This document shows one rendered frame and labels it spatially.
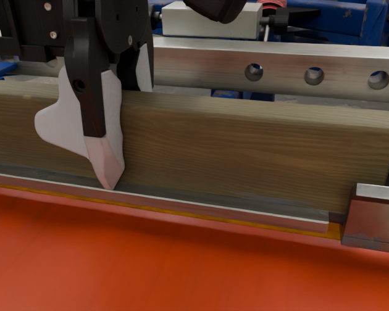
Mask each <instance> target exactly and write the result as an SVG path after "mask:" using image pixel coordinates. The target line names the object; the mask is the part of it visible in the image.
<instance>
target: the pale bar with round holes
mask: <svg viewBox="0 0 389 311"><path fill-rule="evenodd" d="M153 45H154V85H162V86H179V87H187V88H204V89H219V90H229V91H244V92H254V93H269V94H286V95H294V96H310V97H326V98H335V99H351V100H360V101H376V102H389V47H380V46H352V45H337V44H309V43H282V42H267V41H240V40H225V39H197V38H169V37H155V36H153ZM0 62H10V63H16V64H17V69H14V70H12V71H10V72H7V73H6V74H14V75H31V76H39V77H56V78H58V76H59V72H60V70H61V69H62V67H63V66H65V61H64V57H56V58H55V59H53V60H51V61H49V62H29V61H19V57H18V56H7V55H0ZM251 64H258V65H260V66H261V67H262V69H256V68H254V67H253V66H252V65H251ZM311 67H318V68H320V70H319V71H318V72H310V71H308V69H309V68H311ZM376 71H381V72H380V73H379V74H378V75H375V76H371V74H372V73H374V72H376Z"/></svg>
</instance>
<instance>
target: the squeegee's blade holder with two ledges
mask: <svg viewBox="0 0 389 311"><path fill-rule="evenodd" d="M0 184H2V185H10V186H18V187H22V188H30V189H37V190H42V191H50V192H54V193H62V194H69V195H74V196H82V197H90V198H94V199H102V200H107V201H114V202H122V203H126V204H134V205H142V206H146V207H154V208H158V209H166V210H174V211H178V212H186V213H191V214H198V215H206V216H210V217H218V218H226V219H231V220H238V221H242V222H250V223H258V224H262V225H270V226H277V227H282V228H290V229H294V230H302V231H310V232H315V233H322V234H325V233H327V230H328V224H329V217H328V210H319V209H311V208H305V207H297V206H292V205H284V204H276V203H271V202H262V201H254V200H249V199H240V198H235V197H227V196H218V195H213V194H205V193H197V192H191V191H183V190H178V189H170V188H162V187H157V186H148V185H139V184H134V183H126V182H121V181H118V182H117V184H116V186H115V188H114V189H113V190H107V189H104V187H103V186H102V184H101V183H100V181H99V180H98V179H97V178H91V177H86V176H77V175H69V174H64V173H56V172H47V171H42V170H34V169H29V168H20V167H12V166H7V165H0Z"/></svg>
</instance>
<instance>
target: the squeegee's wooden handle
mask: <svg viewBox="0 0 389 311"><path fill-rule="evenodd" d="M58 99H59V85H54V84H46V83H30V82H22V81H7V80H0V165H7V166H12V167H20V168H29V169H34V170H42V171H47V172H56V173H64V174H69V175H77V176H86V177H91V178H97V176H96V174H95V172H94V169H93V166H92V164H91V162H90V161H89V159H88V158H86V157H84V156H82V155H79V154H76V153H74V152H72V151H68V150H66V149H64V148H61V147H59V146H56V145H54V144H51V143H48V142H46V141H45V140H43V139H42V138H41V137H40V136H39V135H38V133H37V132H36V129H35V115H36V114H37V113H38V112H39V111H40V110H43V109H45V108H47V107H49V106H51V105H53V104H55V103H56V102H57V101H58ZM120 126H121V130H122V134H123V146H122V150H123V158H124V161H125V170H124V171H123V173H122V175H121V177H120V178H119V180H118V181H121V182H126V183H134V184H139V185H148V186H157V187H162V188H170V189H178V190H183V191H191V192H197V193H205V194H213V195H218V196H227V197H235V198H240V199H249V200H254V201H262V202H271V203H276V204H284V205H292V206H297V207H305V208H311V209H319V210H328V217H329V222H331V223H339V224H343V223H344V219H345V214H346V209H347V206H348V201H349V195H350V192H351V188H352V187H353V186H354V185H355V184H356V183H364V184H369V185H379V186H385V183H386V180H387V176H388V172H389V111H385V110H370V109H355V108H347V107H332V106H317V105H309V104H294V103H286V102H270V101H255V100H247V99H232V98H223V97H208V96H193V95H185V94H170V93H155V92H146V91H131V90H123V89H122V103H121V108H120Z"/></svg>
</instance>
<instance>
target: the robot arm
mask: <svg viewBox="0 0 389 311"><path fill-rule="evenodd" d="M183 2H184V3H185V4H186V5H187V6H188V7H190V8H191V9H193V10H194V11H195V12H197V13H199V14H201V15H202V16H204V17H207V18H208V19H209V20H213V21H215V22H218V21H219V22H220V23H222V24H228V23H230V22H232V21H234V20H235V19H236V18H237V17H238V15H239V13H240V12H241V11H242V10H243V8H244V6H245V4H246V2H247V0H183ZM0 31H1V36H0V55H7V56H18V57H19V61H29V62H49V61H51V60H53V59H55V58H56V57H64V61H65V66H63V67H62V69H61V70H60V72H59V76H58V83H59V99H58V101H57V102H56V103H55V104H53V105H51V106H49V107H47V108H45V109H43V110H40V111H39V112H38V113H37V114H36V115H35V129H36V132H37V133H38V135H39V136H40V137H41V138H42V139H43V140H45V141H46V142H48V143H51V144H54V145H56V146H59V147H61V148H64V149H66V150H68V151H72V152H74V153H76V154H79V155H81V156H84V157H86V158H88V159H89V161H90V162H91V164H92V166H93V169H94V172H95V174H96V176H97V178H98V180H99V181H100V183H101V184H102V186H103V187H104V189H107V190H113V189H114V188H115V186H116V184H117V182H118V180H119V178H120V177H121V175H122V173H123V171H124V170H125V161H124V158H123V150H122V146H123V134H122V130H121V126H120V108H121V103H122V89H123V90H131V91H146V92H152V91H153V88H154V45H153V33H152V28H151V21H150V18H149V13H148V0H0Z"/></svg>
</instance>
